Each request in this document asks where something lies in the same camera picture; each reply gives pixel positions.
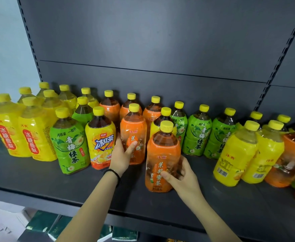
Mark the person's right hand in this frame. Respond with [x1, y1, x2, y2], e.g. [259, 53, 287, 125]
[161, 156, 206, 203]

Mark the person's left hand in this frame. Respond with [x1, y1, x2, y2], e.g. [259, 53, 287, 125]
[109, 135, 138, 177]

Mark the orange label tea bottle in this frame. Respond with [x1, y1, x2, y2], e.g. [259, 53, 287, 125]
[120, 103, 148, 165]
[145, 120, 181, 193]
[142, 96, 162, 129]
[264, 124, 295, 188]
[119, 93, 143, 121]
[99, 90, 121, 127]

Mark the person's right forearm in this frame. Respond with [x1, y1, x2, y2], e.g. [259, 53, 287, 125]
[188, 194, 242, 242]

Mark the person's left forearm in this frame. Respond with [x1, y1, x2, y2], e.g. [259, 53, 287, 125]
[56, 172, 119, 242]

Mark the yellow red label tea bottle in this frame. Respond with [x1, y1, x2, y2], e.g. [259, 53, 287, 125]
[149, 107, 177, 139]
[85, 106, 116, 170]

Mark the black wrist band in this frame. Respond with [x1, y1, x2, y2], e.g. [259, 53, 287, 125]
[103, 169, 121, 187]

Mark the green label tea bottle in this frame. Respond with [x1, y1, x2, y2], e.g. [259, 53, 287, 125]
[170, 101, 188, 149]
[203, 107, 237, 159]
[49, 107, 90, 175]
[182, 104, 212, 157]
[72, 96, 94, 127]

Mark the yellow label drink bottle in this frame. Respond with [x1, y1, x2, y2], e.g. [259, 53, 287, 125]
[241, 120, 285, 184]
[213, 120, 260, 187]

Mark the dark green packet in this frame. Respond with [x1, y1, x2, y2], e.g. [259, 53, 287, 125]
[98, 224, 112, 240]
[48, 215, 73, 241]
[112, 226, 138, 242]
[26, 210, 61, 233]

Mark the black metal shelf board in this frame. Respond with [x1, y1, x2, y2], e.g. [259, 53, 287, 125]
[0, 128, 295, 242]

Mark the black shelf back panel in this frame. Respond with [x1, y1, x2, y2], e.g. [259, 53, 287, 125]
[16, 0, 295, 129]

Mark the cluster of yellow juice bottles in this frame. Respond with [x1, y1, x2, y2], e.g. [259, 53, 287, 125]
[0, 82, 100, 162]

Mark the white box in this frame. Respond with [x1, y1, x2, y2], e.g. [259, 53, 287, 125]
[0, 198, 30, 242]

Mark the black perforated shelf upright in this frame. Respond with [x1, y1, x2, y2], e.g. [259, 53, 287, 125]
[16, 0, 43, 83]
[253, 0, 295, 112]

